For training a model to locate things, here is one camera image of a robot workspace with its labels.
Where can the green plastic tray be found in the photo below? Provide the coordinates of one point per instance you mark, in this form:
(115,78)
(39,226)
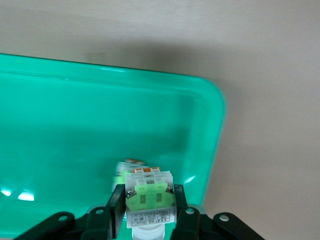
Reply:
(75,125)

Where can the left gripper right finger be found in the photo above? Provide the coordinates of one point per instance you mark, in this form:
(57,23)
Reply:
(186,222)

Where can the green push button switch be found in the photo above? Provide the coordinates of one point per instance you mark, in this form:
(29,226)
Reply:
(147,200)
(121,172)

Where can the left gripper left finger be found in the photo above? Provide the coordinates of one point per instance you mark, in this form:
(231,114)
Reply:
(107,222)

